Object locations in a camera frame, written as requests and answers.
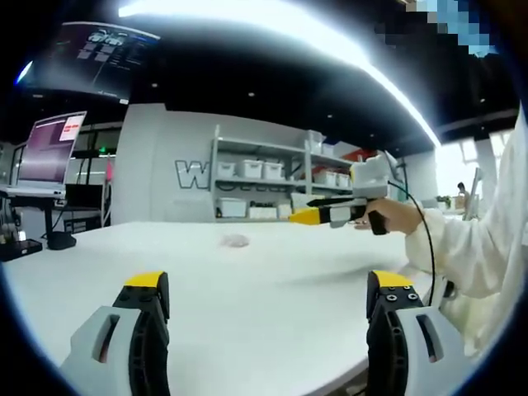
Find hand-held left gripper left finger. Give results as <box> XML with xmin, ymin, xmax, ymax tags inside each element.
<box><xmin>61</xmin><ymin>271</ymin><xmax>171</xmax><ymax>396</ymax></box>

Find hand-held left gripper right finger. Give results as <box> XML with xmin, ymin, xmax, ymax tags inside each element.
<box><xmin>365</xmin><ymin>270</ymin><xmax>457</xmax><ymax>396</ymax></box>

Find clear resealable bag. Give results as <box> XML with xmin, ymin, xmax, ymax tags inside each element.
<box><xmin>220</xmin><ymin>233</ymin><xmax>251</xmax><ymax>249</ymax></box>

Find person's right hand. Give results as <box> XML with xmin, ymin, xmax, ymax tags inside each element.
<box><xmin>353</xmin><ymin>196</ymin><xmax>418</xmax><ymax>237</ymax></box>

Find grey shelf unit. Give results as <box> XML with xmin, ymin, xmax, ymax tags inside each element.
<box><xmin>210</xmin><ymin>125</ymin><xmax>360</xmax><ymax>223</ymax></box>

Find rows of white storage bins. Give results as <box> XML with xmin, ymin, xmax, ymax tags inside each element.
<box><xmin>216</xmin><ymin>142</ymin><xmax>351</xmax><ymax>219</ymax></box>

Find operator in white coat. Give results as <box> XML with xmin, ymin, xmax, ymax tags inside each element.
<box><xmin>436</xmin><ymin>106</ymin><xmax>528</xmax><ymax>360</ymax></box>

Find black stand base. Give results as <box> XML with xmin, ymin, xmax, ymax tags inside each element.
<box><xmin>47</xmin><ymin>233</ymin><xmax>78</xmax><ymax>251</ymax></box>

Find black flat case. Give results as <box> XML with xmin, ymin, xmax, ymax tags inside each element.
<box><xmin>0</xmin><ymin>239</ymin><xmax>44</xmax><ymax>262</ymax></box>

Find black floor monitor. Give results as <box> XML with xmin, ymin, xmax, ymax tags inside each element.
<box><xmin>64</xmin><ymin>183</ymin><xmax>104</xmax><ymax>228</ymax></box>

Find wide ceiling light band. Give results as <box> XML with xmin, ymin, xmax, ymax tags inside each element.
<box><xmin>117</xmin><ymin>0</ymin><xmax>442</xmax><ymax>145</ymax></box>

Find pink monitor on stand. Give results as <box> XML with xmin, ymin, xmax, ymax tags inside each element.
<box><xmin>18</xmin><ymin>110</ymin><xmax>88</xmax><ymax>191</ymax></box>

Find hanging ceiling screen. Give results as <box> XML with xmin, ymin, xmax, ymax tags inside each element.
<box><xmin>31</xmin><ymin>22</ymin><xmax>162</xmax><ymax>104</ymax></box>

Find black cable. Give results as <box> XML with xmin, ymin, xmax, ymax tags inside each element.
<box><xmin>386</xmin><ymin>180</ymin><xmax>437</xmax><ymax>307</ymax></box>

